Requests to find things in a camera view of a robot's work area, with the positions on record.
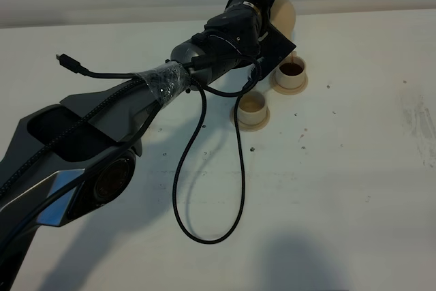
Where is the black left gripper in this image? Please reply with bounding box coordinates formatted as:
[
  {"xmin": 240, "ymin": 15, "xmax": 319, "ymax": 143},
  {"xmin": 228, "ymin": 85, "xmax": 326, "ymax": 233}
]
[{"xmin": 204, "ymin": 0, "xmax": 290, "ymax": 57}]

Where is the beige clay teapot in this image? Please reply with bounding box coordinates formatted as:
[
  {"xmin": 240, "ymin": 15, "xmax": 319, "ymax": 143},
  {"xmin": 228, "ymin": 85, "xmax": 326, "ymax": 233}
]
[{"xmin": 270, "ymin": 0, "xmax": 296, "ymax": 40}]

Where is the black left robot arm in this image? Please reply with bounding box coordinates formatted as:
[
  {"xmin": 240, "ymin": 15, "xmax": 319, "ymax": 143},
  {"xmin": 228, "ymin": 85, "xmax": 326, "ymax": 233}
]
[{"xmin": 1, "ymin": 0, "xmax": 295, "ymax": 290}]

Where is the far beige teacup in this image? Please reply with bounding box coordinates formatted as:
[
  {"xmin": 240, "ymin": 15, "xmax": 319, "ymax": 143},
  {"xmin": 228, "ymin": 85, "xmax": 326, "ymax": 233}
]
[{"xmin": 275, "ymin": 52, "xmax": 307, "ymax": 89}]

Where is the beige teacup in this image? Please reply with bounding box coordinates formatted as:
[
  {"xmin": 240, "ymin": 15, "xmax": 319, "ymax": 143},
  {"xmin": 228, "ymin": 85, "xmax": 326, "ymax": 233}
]
[
  {"xmin": 275, "ymin": 52, "xmax": 307, "ymax": 89},
  {"xmin": 237, "ymin": 91, "xmax": 267, "ymax": 125}
]

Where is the far beige cup saucer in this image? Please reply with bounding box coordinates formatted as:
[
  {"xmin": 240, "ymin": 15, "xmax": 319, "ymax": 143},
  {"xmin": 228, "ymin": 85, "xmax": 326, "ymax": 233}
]
[{"xmin": 270, "ymin": 70, "xmax": 309, "ymax": 95}]

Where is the beige cup saucer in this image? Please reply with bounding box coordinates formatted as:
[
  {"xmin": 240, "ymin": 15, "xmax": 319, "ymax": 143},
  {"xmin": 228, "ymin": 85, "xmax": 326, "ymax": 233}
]
[
  {"xmin": 230, "ymin": 106, "xmax": 270, "ymax": 132},
  {"xmin": 270, "ymin": 70, "xmax": 309, "ymax": 95}
]

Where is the near beige teacup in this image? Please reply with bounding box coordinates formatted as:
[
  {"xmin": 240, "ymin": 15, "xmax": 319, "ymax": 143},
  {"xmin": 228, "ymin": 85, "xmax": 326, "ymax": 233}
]
[{"xmin": 237, "ymin": 91, "xmax": 267, "ymax": 125}]

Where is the near beige cup saucer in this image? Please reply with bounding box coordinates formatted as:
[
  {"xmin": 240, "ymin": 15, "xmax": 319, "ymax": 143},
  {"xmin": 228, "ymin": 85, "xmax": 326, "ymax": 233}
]
[{"xmin": 230, "ymin": 106, "xmax": 270, "ymax": 132}]

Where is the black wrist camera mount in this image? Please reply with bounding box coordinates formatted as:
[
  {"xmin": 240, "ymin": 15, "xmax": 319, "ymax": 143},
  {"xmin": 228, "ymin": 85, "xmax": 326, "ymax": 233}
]
[{"xmin": 257, "ymin": 23, "xmax": 296, "ymax": 80}]

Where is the black camera cable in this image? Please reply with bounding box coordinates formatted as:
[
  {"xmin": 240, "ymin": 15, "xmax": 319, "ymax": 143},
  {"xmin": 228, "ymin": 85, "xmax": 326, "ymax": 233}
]
[{"xmin": 55, "ymin": 52, "xmax": 265, "ymax": 245}]

